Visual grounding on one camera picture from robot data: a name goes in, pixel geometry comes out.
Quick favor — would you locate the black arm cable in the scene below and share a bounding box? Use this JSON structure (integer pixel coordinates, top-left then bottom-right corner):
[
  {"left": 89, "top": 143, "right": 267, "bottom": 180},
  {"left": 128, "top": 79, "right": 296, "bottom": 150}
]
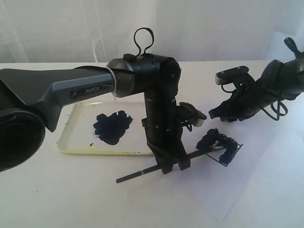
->
[
  {"left": 133, "top": 27, "right": 155, "bottom": 57},
  {"left": 262, "top": 99, "right": 288, "bottom": 122}
]

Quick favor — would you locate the black paintbrush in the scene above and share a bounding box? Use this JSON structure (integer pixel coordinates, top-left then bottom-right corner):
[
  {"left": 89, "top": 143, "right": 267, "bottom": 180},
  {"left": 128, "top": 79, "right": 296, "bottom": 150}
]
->
[{"left": 115, "top": 144, "right": 225, "bottom": 184}]

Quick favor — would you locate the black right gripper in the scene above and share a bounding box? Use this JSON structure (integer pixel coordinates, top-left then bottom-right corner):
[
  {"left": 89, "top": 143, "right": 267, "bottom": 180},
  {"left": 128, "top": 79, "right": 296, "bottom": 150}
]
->
[{"left": 209, "top": 87, "right": 264, "bottom": 122}]

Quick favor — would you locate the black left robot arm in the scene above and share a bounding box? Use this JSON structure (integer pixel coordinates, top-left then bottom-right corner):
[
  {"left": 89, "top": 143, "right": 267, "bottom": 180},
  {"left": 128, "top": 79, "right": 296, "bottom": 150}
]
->
[{"left": 0, "top": 54, "right": 190, "bottom": 173}]

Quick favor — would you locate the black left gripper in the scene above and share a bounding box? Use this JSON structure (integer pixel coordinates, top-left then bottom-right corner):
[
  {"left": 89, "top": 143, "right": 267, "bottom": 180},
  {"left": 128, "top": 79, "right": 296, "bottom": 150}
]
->
[{"left": 142, "top": 118, "right": 190, "bottom": 174}]

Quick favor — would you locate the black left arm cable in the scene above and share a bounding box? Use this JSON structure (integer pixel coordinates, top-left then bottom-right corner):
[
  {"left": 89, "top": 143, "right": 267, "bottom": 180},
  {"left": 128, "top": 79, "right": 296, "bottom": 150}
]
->
[{"left": 133, "top": 27, "right": 155, "bottom": 57}]

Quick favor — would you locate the white paint tray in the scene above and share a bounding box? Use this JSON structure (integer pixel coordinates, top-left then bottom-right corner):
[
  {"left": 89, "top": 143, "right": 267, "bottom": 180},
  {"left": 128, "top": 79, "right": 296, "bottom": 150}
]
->
[{"left": 57, "top": 101, "right": 152, "bottom": 155}]

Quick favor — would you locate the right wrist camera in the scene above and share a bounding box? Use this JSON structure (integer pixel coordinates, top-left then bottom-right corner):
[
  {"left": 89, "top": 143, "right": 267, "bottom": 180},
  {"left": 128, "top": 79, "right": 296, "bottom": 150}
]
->
[{"left": 215, "top": 66, "right": 254, "bottom": 85}]

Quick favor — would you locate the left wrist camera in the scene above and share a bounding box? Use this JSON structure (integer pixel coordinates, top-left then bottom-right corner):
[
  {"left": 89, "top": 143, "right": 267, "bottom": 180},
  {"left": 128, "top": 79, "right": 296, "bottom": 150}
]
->
[{"left": 179, "top": 102, "right": 207, "bottom": 127}]

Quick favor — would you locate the white paper with square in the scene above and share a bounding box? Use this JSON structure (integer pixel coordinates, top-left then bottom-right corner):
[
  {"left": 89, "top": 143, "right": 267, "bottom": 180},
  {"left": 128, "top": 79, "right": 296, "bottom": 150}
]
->
[{"left": 157, "top": 97, "right": 304, "bottom": 219}]

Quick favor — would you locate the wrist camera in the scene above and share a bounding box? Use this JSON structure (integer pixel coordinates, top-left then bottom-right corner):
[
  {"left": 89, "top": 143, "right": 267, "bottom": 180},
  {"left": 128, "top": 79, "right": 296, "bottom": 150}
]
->
[
  {"left": 179, "top": 102, "right": 207, "bottom": 127},
  {"left": 215, "top": 66, "right": 254, "bottom": 85}
]

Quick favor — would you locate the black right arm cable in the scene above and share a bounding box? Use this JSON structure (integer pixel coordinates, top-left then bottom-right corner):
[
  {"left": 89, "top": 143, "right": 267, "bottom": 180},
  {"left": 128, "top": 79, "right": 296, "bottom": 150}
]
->
[{"left": 262, "top": 99, "right": 288, "bottom": 122}]

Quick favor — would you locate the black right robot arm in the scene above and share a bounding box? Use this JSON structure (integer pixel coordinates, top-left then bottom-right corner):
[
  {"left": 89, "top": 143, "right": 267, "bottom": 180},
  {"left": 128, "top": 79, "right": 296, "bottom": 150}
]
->
[{"left": 209, "top": 37, "right": 304, "bottom": 122}]

